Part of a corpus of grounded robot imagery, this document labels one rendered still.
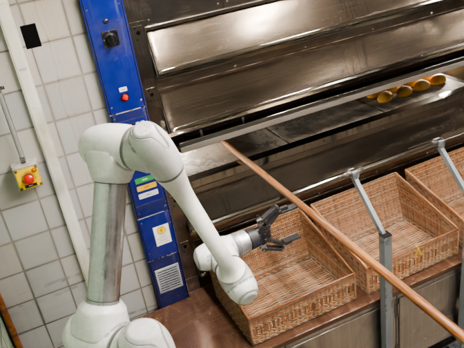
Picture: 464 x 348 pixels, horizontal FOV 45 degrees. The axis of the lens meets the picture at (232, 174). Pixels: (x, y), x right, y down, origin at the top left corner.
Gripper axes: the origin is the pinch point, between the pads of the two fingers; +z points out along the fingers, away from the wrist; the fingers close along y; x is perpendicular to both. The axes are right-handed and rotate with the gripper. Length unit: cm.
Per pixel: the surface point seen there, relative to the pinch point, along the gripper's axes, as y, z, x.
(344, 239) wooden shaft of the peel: -0.9, 7.2, 21.9
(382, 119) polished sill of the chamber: 2, 87, -58
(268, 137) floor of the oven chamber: 1, 31, -78
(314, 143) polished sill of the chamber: 3, 46, -59
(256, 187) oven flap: 16, 12, -60
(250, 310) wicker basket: 60, -13, -30
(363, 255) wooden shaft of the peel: -0.8, 7.1, 33.1
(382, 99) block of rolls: -1, 100, -74
